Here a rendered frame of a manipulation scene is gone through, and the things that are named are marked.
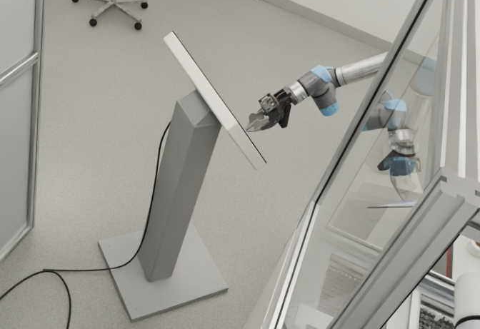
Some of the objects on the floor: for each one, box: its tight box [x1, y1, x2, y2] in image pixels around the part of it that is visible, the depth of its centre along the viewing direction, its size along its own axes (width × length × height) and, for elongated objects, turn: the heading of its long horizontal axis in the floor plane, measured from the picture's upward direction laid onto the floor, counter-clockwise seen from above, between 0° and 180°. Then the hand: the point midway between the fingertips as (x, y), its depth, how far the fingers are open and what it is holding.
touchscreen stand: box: [98, 99, 229, 323], centre depth 243 cm, size 50×45×102 cm
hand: (249, 130), depth 209 cm, fingers closed
